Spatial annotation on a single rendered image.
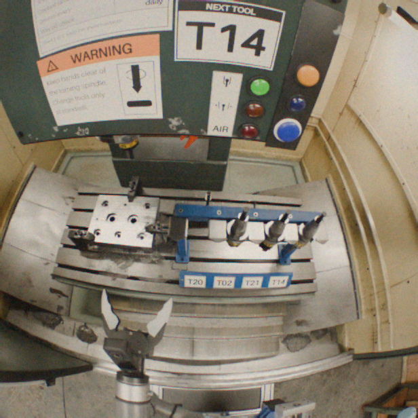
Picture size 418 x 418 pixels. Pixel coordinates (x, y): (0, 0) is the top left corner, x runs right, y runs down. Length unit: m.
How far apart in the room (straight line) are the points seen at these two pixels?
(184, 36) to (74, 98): 0.15
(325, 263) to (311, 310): 0.26
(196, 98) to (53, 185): 1.42
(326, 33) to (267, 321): 1.06
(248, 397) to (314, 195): 1.44
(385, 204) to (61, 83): 1.11
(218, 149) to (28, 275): 1.32
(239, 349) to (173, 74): 1.02
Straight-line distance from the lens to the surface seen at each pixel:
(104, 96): 0.27
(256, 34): 0.22
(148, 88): 0.25
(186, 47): 0.23
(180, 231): 0.60
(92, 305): 1.26
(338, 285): 1.20
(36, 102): 0.33
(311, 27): 0.24
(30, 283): 1.38
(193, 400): 1.63
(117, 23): 0.24
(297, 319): 1.15
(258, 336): 1.07
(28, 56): 0.31
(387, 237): 1.05
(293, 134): 0.28
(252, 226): 0.63
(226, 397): 1.64
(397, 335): 1.04
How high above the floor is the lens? 1.75
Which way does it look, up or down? 57 degrees down
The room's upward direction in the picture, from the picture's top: 8 degrees clockwise
